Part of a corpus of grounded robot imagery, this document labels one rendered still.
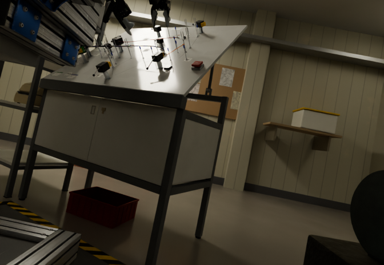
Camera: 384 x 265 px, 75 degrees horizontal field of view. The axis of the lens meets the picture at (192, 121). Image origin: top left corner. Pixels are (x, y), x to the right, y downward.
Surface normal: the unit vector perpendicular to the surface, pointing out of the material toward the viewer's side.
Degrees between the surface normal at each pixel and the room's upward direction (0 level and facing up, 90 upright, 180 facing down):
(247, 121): 90
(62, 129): 90
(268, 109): 90
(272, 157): 90
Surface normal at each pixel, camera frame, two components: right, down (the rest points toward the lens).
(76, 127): -0.44, -0.15
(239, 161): -0.02, -0.07
